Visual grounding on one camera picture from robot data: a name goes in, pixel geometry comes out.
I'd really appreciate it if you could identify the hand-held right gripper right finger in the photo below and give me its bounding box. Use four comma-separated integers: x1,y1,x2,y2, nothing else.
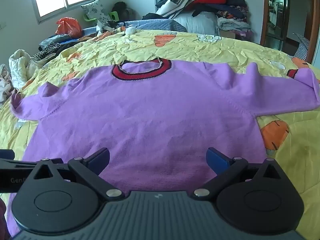
191,147,285,201

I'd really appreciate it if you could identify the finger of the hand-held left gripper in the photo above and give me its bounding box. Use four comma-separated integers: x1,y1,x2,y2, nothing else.
0,149,38,171

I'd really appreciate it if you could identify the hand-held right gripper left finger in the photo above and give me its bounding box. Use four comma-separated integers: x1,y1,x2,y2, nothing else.
32,147,125,201

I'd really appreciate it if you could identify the purple knit sweater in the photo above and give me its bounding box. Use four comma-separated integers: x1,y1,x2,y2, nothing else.
7,58,320,236

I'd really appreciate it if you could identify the striped dark clothes heap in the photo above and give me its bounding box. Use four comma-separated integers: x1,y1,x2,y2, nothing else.
32,34,85,61

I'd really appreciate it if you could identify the dark red cloth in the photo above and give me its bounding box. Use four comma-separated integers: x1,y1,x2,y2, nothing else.
0,199,12,240

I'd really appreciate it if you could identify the crumpled white cloth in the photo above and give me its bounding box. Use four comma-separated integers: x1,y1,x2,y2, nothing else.
0,64,13,103

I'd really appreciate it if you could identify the white puffy jacket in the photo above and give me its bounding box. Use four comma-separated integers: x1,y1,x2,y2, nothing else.
9,49,57,89

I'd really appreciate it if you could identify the yellow flower print quilt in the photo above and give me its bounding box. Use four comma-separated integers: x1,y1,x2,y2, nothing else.
0,29,320,230

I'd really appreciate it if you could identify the black and white cloth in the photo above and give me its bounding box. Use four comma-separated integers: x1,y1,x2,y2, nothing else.
96,20,123,36

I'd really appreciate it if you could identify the white bedding bundle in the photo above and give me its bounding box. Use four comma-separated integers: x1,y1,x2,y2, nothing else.
174,12,220,36

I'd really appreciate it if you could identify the orange plastic bag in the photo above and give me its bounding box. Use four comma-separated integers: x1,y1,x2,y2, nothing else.
55,17,82,37

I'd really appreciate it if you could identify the checkered cloth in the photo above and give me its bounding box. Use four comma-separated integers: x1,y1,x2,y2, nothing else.
292,32,310,61

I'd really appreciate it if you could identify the green plastic chair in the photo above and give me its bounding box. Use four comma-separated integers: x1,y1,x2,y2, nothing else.
83,11,119,23

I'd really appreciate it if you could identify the blue-grey quilted blanket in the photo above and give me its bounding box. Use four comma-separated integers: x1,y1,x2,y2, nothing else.
82,19,187,37

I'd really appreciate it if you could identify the grey patterned pillow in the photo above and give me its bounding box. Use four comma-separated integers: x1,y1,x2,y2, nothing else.
80,0,112,24

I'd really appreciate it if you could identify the dark brown bag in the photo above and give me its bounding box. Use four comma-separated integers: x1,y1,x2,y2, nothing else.
111,2,135,22

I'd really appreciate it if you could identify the wooden door frame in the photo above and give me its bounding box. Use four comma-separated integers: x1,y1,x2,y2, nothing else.
260,0,320,63

